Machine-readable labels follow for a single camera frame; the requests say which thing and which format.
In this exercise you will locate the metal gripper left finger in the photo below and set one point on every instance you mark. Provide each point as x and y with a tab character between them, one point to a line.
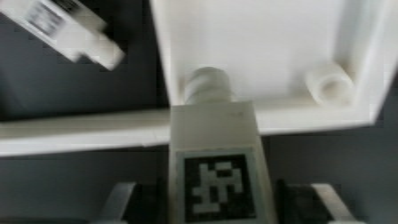
130	205

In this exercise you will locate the white square tabletop part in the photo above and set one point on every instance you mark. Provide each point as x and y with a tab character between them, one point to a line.
267	39

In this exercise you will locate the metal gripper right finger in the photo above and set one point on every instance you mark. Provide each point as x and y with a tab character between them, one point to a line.
310	204

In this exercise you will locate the white table leg front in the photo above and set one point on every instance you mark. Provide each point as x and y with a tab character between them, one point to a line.
219	181

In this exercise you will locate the white table leg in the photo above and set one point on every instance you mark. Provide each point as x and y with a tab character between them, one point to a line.
68	26
219	181

